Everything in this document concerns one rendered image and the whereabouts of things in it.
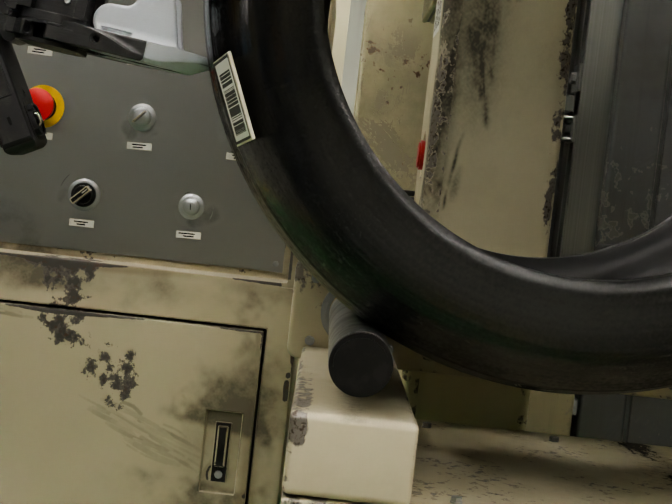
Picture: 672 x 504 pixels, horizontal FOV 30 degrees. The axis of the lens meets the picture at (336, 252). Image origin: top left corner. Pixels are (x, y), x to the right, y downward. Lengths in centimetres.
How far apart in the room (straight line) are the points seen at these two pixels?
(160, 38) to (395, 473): 36
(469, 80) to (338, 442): 48
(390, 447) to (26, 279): 74
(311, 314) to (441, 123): 22
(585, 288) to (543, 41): 44
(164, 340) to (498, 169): 48
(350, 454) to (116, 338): 67
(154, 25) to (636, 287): 39
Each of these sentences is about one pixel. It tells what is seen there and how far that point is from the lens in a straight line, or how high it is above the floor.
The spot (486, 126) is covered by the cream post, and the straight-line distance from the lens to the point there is 123.
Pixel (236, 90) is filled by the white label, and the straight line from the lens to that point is 84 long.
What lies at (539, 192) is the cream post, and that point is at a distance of 123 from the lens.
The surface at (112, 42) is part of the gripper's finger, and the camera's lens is 93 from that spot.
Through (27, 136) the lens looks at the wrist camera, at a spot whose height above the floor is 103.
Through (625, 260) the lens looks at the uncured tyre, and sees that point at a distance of 113.
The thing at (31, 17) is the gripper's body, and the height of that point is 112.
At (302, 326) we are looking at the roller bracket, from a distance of 120.
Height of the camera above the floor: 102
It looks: 3 degrees down
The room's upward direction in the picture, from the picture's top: 6 degrees clockwise
